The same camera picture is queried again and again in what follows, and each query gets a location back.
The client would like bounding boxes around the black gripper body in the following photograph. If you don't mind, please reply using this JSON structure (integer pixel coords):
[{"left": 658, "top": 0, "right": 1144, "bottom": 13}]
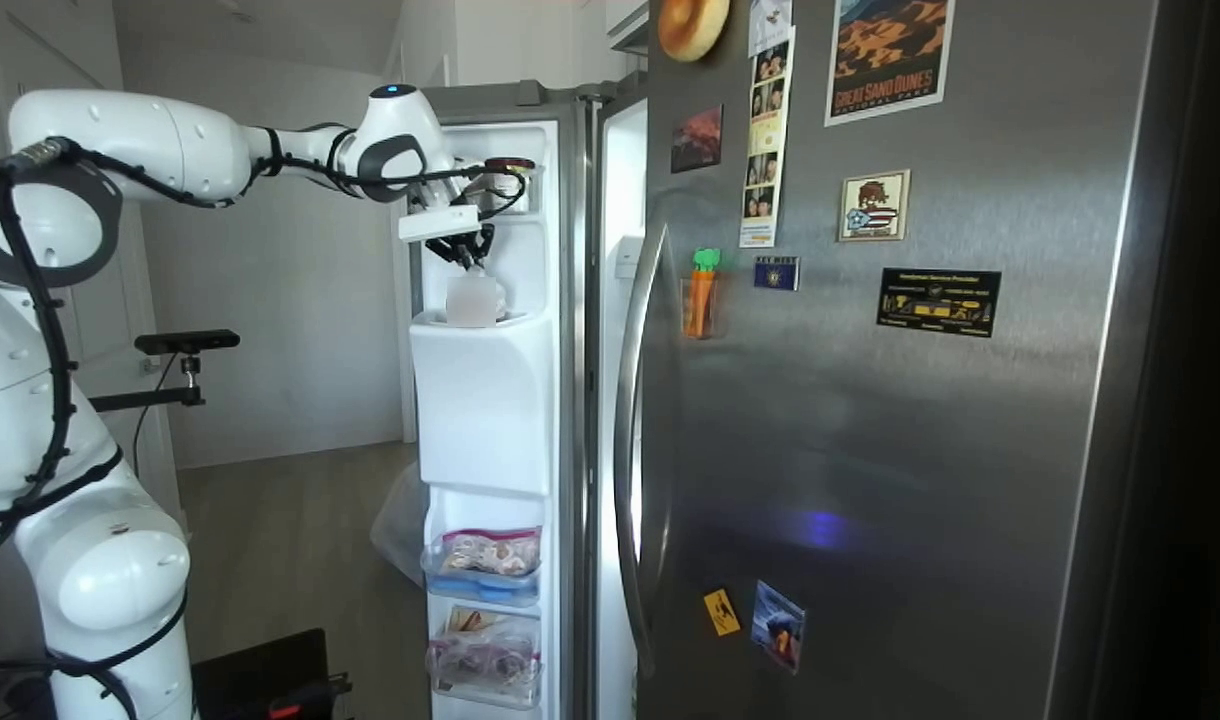
[{"left": 429, "top": 228, "right": 491, "bottom": 268}]

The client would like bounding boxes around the clear plastic food bag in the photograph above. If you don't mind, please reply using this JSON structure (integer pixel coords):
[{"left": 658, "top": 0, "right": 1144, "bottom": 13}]
[{"left": 443, "top": 268, "right": 510, "bottom": 330}]

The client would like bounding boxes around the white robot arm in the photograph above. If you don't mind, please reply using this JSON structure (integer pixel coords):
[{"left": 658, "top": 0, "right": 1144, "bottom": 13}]
[{"left": 0, "top": 86, "right": 485, "bottom": 720}]

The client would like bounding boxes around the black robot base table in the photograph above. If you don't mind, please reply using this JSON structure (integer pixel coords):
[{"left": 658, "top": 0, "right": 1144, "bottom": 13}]
[{"left": 192, "top": 629, "right": 354, "bottom": 720}]

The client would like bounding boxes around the stainless steel fridge door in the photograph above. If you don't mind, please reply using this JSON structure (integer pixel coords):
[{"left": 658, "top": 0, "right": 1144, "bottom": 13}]
[{"left": 638, "top": 0, "right": 1155, "bottom": 720}]

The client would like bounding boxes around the white ice dispenser housing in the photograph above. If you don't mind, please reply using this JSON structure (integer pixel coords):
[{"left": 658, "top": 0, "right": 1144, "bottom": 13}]
[{"left": 414, "top": 315, "right": 551, "bottom": 497}]

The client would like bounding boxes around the open white freezer door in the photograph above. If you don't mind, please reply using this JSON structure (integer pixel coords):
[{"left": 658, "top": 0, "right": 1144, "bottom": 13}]
[{"left": 414, "top": 86, "right": 586, "bottom": 720}]

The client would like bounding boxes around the orange carrot magnet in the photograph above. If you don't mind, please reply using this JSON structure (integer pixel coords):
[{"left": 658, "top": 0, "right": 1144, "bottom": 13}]
[{"left": 684, "top": 248, "right": 724, "bottom": 339}]

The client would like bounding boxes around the dark red picture magnet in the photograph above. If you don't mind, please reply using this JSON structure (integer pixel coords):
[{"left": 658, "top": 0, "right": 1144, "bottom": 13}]
[{"left": 672, "top": 113, "right": 724, "bottom": 172}]

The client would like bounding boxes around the small blue magnet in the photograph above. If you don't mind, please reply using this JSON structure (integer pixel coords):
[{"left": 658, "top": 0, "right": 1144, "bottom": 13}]
[{"left": 751, "top": 255, "right": 796, "bottom": 292}]

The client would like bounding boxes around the bagel magnet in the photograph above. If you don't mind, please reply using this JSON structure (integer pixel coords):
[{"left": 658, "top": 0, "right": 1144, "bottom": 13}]
[{"left": 658, "top": 0, "right": 728, "bottom": 63}]

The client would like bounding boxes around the upper frozen food bag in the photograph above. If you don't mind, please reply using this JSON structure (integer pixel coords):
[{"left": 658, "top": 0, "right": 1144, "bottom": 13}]
[{"left": 429, "top": 527, "right": 542, "bottom": 591}]

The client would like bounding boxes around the frozen food bag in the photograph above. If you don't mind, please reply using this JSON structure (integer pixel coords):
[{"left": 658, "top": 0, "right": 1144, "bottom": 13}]
[
  {"left": 429, "top": 527, "right": 542, "bottom": 591},
  {"left": 429, "top": 603, "right": 542, "bottom": 708}
]

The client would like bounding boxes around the photo strip magnet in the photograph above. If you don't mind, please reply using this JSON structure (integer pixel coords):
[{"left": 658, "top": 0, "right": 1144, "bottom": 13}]
[{"left": 741, "top": 31, "right": 793, "bottom": 248}]

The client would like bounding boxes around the lower frozen food bag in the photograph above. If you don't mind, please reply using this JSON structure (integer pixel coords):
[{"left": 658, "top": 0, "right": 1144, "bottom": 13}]
[{"left": 429, "top": 603, "right": 542, "bottom": 708}]

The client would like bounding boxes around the small framed picture magnet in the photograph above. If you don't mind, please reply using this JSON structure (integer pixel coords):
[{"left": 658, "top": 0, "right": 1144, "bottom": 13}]
[{"left": 842, "top": 172, "right": 907, "bottom": 240}]

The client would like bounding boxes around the yellow small magnet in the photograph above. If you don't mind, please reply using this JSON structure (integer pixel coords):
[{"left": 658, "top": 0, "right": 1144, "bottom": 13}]
[{"left": 706, "top": 590, "right": 741, "bottom": 637}]

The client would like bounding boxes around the orange poster magnet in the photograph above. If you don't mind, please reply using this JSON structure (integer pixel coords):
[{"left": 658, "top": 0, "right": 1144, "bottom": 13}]
[{"left": 825, "top": 0, "right": 956, "bottom": 128}]

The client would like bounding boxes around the blue photo magnet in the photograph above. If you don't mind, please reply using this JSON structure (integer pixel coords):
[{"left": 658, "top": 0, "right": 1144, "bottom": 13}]
[{"left": 751, "top": 586, "right": 810, "bottom": 674}]

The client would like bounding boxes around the black rectangular magnet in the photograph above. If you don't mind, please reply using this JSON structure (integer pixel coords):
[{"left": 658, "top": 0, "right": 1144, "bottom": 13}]
[{"left": 876, "top": 268, "right": 1000, "bottom": 337}]

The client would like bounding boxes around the fridge door handle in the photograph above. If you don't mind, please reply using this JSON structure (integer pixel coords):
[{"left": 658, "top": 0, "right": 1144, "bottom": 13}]
[{"left": 614, "top": 226, "right": 670, "bottom": 665}]

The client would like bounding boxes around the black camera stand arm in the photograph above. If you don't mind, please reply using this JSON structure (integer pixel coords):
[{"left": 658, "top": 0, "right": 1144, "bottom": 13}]
[{"left": 93, "top": 330, "right": 242, "bottom": 413}]

